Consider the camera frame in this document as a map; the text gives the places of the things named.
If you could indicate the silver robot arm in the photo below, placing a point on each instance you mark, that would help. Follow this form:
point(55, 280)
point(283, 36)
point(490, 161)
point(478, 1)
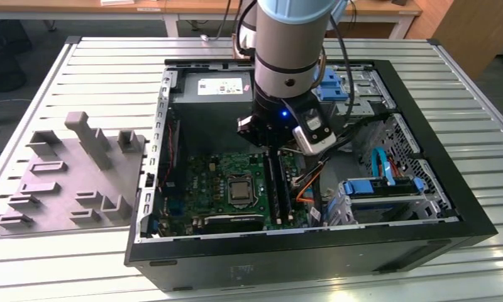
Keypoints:
point(284, 56)

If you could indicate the grey power supply unit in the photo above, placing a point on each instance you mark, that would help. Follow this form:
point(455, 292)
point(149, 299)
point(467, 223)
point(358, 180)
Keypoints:
point(209, 126)

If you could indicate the blue drive carrier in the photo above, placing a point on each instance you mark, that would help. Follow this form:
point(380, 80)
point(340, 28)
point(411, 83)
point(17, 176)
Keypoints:
point(332, 91)

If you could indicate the silver CPU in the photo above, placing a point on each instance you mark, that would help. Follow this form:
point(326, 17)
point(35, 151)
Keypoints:
point(239, 191)

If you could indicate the silver drive cage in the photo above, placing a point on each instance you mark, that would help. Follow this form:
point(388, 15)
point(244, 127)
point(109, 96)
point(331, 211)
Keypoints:
point(364, 108)

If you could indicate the green motherboard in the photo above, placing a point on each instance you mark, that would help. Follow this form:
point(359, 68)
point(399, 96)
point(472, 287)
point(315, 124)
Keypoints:
point(205, 188)

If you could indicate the black CPU socket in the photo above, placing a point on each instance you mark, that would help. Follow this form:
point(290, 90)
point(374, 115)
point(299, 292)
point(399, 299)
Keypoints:
point(239, 206)

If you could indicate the hard disk in blue carrier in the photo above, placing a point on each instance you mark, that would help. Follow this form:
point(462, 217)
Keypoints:
point(360, 187)

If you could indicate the black graphics card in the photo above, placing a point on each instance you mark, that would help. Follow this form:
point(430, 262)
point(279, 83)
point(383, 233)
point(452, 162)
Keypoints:
point(234, 221)

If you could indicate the silver disk bay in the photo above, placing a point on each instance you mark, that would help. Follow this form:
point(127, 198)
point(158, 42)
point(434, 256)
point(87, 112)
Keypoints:
point(402, 201)

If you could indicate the black PC case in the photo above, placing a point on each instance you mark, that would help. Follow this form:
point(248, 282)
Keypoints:
point(276, 267)

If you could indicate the grey parts rack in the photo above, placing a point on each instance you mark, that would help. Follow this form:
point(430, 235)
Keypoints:
point(87, 176)

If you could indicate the white box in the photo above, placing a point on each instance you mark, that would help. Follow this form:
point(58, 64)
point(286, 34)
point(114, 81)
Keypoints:
point(114, 2)

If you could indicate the wooden cabinet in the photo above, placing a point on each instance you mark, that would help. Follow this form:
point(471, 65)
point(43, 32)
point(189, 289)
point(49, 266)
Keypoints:
point(478, 31)

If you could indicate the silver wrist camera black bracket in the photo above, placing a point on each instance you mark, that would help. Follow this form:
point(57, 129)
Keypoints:
point(314, 135)

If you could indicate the wooden desk white frame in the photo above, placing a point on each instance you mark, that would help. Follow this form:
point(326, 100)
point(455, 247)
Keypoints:
point(380, 7)

